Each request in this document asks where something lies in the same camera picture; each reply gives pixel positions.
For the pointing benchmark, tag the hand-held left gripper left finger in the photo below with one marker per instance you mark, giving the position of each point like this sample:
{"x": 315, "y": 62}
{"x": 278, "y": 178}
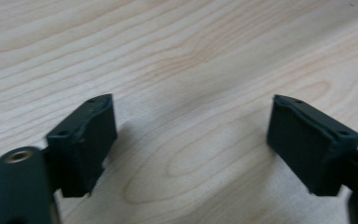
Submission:
{"x": 82, "y": 146}

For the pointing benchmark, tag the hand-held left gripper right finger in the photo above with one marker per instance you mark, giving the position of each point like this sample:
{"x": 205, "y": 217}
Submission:
{"x": 310, "y": 146}

